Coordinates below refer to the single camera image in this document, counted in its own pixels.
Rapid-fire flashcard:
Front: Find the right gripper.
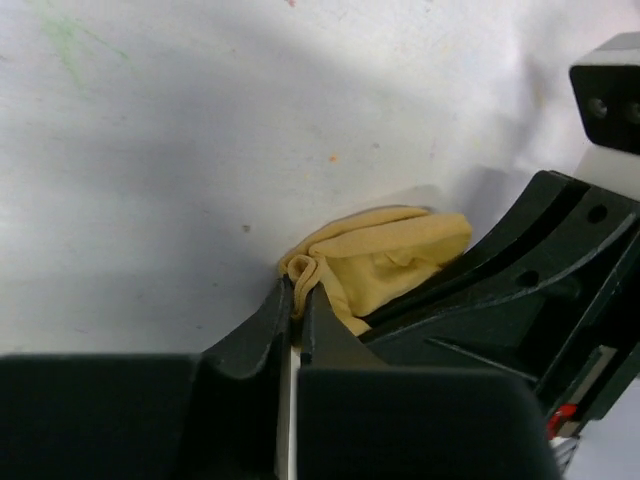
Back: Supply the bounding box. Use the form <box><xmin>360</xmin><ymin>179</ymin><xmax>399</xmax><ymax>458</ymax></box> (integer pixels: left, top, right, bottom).
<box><xmin>362</xmin><ymin>171</ymin><xmax>639</xmax><ymax>437</ymax></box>

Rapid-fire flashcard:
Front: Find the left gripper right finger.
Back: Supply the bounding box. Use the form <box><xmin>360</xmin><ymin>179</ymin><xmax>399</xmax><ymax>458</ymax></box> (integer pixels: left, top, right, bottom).
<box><xmin>300</xmin><ymin>287</ymin><xmax>387</xmax><ymax>370</ymax></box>

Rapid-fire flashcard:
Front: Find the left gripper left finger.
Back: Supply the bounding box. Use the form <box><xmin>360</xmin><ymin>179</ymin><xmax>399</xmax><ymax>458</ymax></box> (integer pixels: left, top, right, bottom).
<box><xmin>202</xmin><ymin>277</ymin><xmax>293</xmax><ymax>380</ymax></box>

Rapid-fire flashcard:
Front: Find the yellow ankle sock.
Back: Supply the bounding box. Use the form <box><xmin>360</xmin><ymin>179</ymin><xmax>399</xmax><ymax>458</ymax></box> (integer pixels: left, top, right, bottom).
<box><xmin>278</xmin><ymin>206</ymin><xmax>472</xmax><ymax>336</ymax></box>

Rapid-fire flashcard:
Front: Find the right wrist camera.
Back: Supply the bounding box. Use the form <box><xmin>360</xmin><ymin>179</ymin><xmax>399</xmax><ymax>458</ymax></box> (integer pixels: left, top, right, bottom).
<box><xmin>569</xmin><ymin>32</ymin><xmax>639</xmax><ymax>200</ymax></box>

